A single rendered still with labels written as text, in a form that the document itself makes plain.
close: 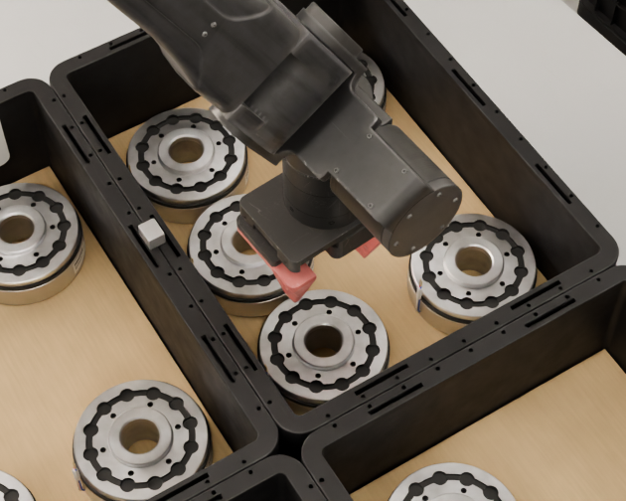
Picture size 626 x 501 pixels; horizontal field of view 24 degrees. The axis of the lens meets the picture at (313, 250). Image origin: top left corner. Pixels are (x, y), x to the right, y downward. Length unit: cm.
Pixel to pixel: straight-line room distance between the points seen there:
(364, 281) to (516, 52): 43
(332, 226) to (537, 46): 64
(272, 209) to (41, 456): 30
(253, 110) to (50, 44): 76
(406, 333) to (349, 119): 36
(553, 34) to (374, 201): 75
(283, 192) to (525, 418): 30
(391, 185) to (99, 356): 41
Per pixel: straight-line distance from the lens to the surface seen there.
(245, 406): 103
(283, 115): 82
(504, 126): 117
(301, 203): 94
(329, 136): 85
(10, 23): 158
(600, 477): 113
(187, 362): 113
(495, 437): 113
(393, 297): 119
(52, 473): 113
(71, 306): 120
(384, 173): 84
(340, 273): 120
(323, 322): 113
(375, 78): 129
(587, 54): 155
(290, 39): 79
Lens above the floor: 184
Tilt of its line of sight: 56 degrees down
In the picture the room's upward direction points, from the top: straight up
